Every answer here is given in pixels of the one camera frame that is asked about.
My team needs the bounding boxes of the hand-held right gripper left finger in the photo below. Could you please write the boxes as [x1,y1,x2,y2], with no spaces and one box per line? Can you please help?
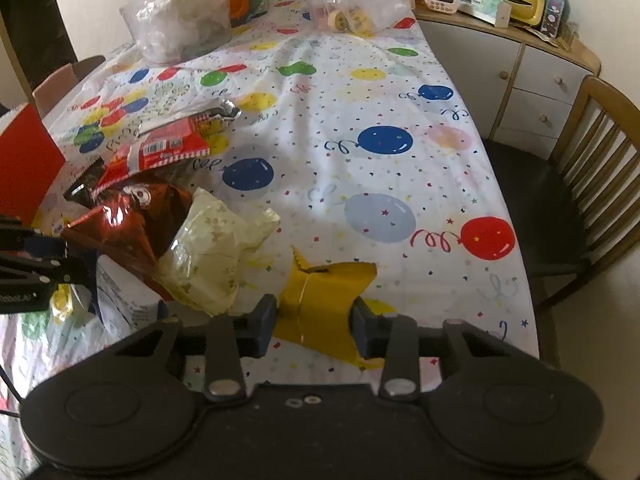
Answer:
[117,294,278,405]

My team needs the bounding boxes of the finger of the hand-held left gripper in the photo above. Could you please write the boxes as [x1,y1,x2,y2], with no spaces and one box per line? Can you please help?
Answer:
[0,254,98,311]
[0,214,68,257]

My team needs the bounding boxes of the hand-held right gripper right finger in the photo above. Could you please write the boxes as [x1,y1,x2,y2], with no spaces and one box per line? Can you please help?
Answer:
[350,298,507,404]

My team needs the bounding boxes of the yellow printed snack packet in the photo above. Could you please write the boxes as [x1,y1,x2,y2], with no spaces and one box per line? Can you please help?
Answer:
[49,284,77,326]

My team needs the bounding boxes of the yellow foil snack packet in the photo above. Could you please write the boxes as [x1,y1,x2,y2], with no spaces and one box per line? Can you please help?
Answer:
[274,247,379,367]

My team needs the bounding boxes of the black snack packet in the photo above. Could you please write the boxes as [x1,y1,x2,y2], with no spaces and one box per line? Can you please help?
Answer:
[64,159,105,208]

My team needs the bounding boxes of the white blue snack packet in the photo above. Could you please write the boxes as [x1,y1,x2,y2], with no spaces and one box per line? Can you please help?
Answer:
[94,254,170,343]

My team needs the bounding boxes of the brown shiny snack bag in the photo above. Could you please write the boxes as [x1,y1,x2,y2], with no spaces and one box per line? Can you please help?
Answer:
[61,182,194,302]

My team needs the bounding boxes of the red white cardboard box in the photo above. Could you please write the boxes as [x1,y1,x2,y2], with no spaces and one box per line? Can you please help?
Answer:
[0,102,67,223]

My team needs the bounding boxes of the pale yellow snack bag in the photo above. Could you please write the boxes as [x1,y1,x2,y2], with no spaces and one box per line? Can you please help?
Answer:
[156,187,282,317]

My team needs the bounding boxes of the red snack packet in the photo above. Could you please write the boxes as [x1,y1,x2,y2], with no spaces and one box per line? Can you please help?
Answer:
[94,114,212,197]

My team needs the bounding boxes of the silver foil snack packet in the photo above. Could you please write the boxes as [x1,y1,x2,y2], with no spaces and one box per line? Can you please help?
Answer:
[137,98,242,137]

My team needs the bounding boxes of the balloon print tablecloth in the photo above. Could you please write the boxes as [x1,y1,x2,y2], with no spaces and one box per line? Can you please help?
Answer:
[0,0,544,413]

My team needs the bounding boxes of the wooden chair with black seat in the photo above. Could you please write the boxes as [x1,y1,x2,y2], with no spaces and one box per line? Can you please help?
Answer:
[479,75,640,362]

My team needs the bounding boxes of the large clear plastic bag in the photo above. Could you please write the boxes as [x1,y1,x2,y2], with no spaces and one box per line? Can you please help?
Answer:
[120,0,235,64]

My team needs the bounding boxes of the tissue pack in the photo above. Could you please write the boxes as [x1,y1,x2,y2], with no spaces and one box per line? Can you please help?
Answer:
[456,0,507,18]

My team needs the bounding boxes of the yellow storage box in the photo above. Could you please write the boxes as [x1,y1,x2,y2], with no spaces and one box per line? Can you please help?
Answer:
[494,0,547,29]

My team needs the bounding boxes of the black cable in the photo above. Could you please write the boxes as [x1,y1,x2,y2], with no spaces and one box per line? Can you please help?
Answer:
[0,362,25,417]

